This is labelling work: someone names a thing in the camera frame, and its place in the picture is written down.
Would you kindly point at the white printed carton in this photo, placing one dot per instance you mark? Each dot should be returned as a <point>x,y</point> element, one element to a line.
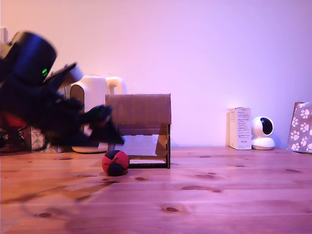
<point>242,129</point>

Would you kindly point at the cardboard dice tower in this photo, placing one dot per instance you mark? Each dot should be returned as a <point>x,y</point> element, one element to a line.
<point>143,108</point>

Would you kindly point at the red glass footed bowl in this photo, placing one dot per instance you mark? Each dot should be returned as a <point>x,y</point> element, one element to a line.
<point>9,122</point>

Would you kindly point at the white electric kettle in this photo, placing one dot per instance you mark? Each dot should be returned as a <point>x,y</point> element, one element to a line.
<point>95,85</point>

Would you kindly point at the triangle pattern tissue box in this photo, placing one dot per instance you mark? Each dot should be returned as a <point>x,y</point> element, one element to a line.
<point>36,143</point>

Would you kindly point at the white wall plate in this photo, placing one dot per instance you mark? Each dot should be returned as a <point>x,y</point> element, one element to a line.
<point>3,35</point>

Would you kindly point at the red and navy footbag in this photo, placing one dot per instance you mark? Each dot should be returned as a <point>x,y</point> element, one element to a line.
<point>115,162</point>

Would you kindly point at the paw print gift bag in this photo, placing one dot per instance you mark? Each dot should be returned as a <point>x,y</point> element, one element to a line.
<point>301,129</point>

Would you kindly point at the small white round camera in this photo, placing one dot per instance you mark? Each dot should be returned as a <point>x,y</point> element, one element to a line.
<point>262,142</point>

